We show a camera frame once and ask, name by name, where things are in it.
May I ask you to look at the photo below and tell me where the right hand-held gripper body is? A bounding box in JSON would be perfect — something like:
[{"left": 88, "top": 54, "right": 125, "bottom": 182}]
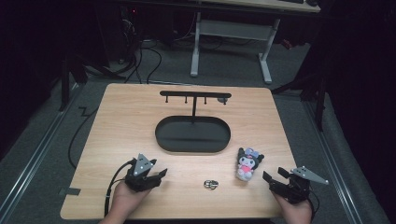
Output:
[{"left": 274, "top": 165, "right": 330, "bottom": 205}]

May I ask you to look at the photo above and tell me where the white frame desk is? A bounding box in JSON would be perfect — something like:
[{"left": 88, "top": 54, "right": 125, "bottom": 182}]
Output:
[{"left": 189, "top": 0, "right": 321, "bottom": 85}]

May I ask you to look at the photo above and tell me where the metal floor rail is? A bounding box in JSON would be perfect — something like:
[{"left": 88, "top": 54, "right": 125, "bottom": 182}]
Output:
[
  {"left": 303, "top": 100, "right": 364, "bottom": 224},
  {"left": 0, "top": 83, "right": 82, "bottom": 222}
]

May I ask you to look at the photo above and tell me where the person's left hand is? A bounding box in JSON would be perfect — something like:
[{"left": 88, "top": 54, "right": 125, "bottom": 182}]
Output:
[{"left": 106, "top": 180, "right": 152, "bottom": 223}]

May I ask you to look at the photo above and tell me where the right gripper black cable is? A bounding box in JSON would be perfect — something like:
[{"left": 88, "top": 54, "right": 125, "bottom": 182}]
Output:
[{"left": 307, "top": 188, "right": 321, "bottom": 220}]

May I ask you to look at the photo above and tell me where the black and pink plush keychain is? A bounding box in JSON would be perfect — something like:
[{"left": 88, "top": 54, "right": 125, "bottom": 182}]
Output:
[{"left": 234, "top": 147, "right": 265, "bottom": 183}]

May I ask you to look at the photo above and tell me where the bundle of black floor cables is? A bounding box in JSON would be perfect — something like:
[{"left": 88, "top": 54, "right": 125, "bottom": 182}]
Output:
[{"left": 115, "top": 36, "right": 163, "bottom": 85}]

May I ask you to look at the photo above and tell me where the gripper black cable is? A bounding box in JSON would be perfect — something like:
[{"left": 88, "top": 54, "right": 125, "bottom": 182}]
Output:
[
  {"left": 104, "top": 158, "right": 138, "bottom": 217},
  {"left": 307, "top": 188, "right": 321, "bottom": 220}
]

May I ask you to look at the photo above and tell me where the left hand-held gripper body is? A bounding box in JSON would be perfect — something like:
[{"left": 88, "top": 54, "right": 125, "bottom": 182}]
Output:
[{"left": 124, "top": 152, "right": 157, "bottom": 192}]

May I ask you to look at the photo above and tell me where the black key rack with tray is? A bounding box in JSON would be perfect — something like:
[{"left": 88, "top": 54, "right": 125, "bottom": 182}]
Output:
[{"left": 154, "top": 90, "right": 233, "bottom": 154}]

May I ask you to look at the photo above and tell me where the dark computer tower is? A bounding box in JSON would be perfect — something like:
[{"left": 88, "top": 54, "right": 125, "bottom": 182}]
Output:
[{"left": 120, "top": 5, "right": 143, "bottom": 64}]

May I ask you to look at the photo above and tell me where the black metal stand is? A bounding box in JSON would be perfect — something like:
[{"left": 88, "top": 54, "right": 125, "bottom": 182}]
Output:
[
  {"left": 270, "top": 69, "right": 329, "bottom": 133},
  {"left": 58, "top": 50, "right": 127, "bottom": 112}
]

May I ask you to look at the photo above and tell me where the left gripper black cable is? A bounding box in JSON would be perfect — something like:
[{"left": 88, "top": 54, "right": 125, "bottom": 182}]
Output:
[{"left": 104, "top": 158, "right": 138, "bottom": 217}]

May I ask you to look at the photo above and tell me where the thin black floor cable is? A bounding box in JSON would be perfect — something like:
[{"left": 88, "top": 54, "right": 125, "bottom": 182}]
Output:
[{"left": 67, "top": 106, "right": 100, "bottom": 170}]

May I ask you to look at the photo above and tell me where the person's right hand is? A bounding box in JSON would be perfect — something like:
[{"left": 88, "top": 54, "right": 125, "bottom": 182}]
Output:
[{"left": 271, "top": 189, "right": 314, "bottom": 224}]

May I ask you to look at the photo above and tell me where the grey tape strip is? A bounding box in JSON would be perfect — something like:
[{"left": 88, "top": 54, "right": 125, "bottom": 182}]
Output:
[{"left": 58, "top": 187, "right": 82, "bottom": 197}]

